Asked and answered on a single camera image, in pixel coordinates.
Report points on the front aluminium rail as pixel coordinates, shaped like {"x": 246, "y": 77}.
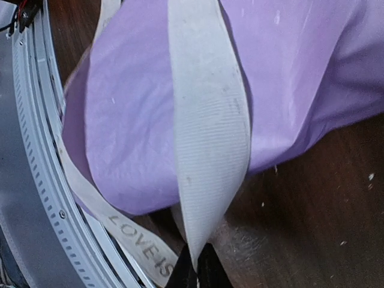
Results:
{"x": 54, "y": 241}

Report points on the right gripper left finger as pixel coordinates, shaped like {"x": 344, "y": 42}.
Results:
{"x": 183, "y": 275}

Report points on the beige ribbon strip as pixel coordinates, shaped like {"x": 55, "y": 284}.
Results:
{"x": 212, "y": 137}

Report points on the purple pink wrapping paper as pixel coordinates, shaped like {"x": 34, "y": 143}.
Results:
{"x": 308, "y": 67}

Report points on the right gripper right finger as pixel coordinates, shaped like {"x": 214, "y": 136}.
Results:
{"x": 210, "y": 271}

